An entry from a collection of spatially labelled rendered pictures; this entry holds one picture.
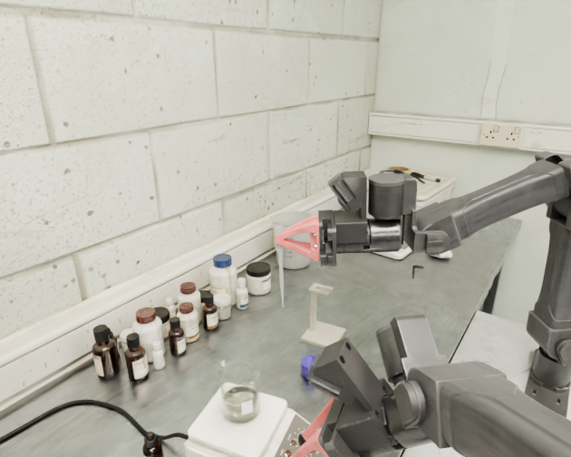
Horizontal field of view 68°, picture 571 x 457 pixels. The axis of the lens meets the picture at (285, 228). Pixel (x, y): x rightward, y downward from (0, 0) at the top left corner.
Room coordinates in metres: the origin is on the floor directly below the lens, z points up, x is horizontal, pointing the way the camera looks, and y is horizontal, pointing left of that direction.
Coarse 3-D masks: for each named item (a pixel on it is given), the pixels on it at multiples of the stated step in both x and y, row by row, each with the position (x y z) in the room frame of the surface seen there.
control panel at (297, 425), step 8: (296, 416) 0.52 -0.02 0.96; (296, 424) 0.50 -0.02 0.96; (304, 424) 0.51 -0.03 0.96; (288, 432) 0.49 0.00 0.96; (296, 432) 0.49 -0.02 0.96; (288, 440) 0.47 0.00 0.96; (296, 440) 0.48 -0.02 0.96; (280, 448) 0.46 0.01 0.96; (288, 448) 0.46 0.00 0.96; (296, 448) 0.47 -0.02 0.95; (280, 456) 0.45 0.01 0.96; (288, 456) 0.45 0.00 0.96; (312, 456) 0.46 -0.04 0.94; (320, 456) 0.47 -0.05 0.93
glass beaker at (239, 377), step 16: (224, 368) 0.52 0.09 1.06; (240, 368) 0.53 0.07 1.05; (256, 368) 0.52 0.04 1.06; (224, 384) 0.48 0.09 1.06; (240, 384) 0.53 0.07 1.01; (256, 384) 0.49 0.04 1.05; (224, 400) 0.49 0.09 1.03; (240, 400) 0.48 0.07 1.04; (256, 400) 0.49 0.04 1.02; (224, 416) 0.49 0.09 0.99; (240, 416) 0.48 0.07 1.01; (256, 416) 0.49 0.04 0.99
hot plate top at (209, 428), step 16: (272, 400) 0.53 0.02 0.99; (208, 416) 0.49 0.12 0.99; (272, 416) 0.49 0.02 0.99; (192, 432) 0.47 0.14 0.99; (208, 432) 0.47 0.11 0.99; (224, 432) 0.47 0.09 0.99; (240, 432) 0.47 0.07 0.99; (256, 432) 0.47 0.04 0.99; (272, 432) 0.47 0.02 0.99; (224, 448) 0.44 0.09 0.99; (240, 448) 0.44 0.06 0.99; (256, 448) 0.44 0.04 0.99
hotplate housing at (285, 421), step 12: (288, 408) 0.53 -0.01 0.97; (288, 420) 0.51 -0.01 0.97; (276, 432) 0.48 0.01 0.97; (192, 444) 0.46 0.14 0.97; (276, 444) 0.46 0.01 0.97; (192, 456) 0.45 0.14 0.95; (204, 456) 0.44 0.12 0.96; (216, 456) 0.44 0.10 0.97; (228, 456) 0.44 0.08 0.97; (264, 456) 0.44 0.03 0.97
